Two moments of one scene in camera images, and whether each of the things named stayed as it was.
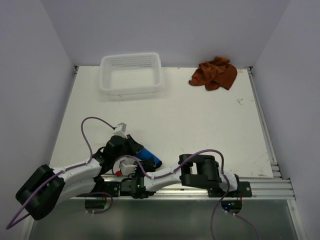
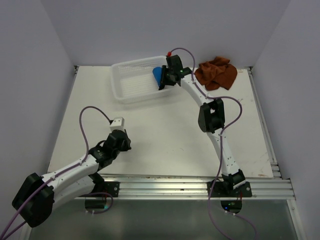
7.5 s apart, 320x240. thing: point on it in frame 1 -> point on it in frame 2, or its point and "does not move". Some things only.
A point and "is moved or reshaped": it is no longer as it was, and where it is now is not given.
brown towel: x=214 y=74 does not move
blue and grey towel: x=146 y=154 -> x=157 y=73
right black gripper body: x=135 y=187 -> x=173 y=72
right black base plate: x=244 y=190 does not move
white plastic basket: x=130 y=74 is moved or reshaped
